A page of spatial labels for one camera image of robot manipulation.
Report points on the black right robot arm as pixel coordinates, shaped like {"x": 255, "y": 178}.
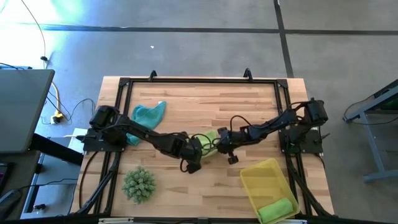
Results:
{"x": 267, "y": 127}

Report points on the grey metal cart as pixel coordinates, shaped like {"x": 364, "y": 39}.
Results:
{"x": 373, "y": 143}

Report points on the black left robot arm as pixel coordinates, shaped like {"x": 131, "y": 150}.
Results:
{"x": 146, "y": 135}

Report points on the white box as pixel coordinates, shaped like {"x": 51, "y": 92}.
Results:
{"x": 74, "y": 146}

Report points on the fluffy green microfiber towel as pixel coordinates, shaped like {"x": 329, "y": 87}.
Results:
{"x": 211, "y": 138}

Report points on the black aluminium table frame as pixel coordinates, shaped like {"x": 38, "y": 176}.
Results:
{"x": 202, "y": 80}

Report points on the teal microfiber towel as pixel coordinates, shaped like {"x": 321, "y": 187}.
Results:
{"x": 149, "y": 115}

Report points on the yellow power plug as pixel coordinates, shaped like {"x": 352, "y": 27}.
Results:
{"x": 57, "y": 117}

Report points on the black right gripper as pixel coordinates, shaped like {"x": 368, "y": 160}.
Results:
{"x": 228, "y": 143}

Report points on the green artificial plant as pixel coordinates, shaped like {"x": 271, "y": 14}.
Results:
{"x": 139, "y": 185}

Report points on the ribbed green microfiber towel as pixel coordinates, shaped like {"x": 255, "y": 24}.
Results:
{"x": 275, "y": 211}

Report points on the yellow translucent plastic basket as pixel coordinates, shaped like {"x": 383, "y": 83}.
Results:
{"x": 264, "y": 180}

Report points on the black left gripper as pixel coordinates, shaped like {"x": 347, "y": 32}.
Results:
{"x": 192, "y": 154}

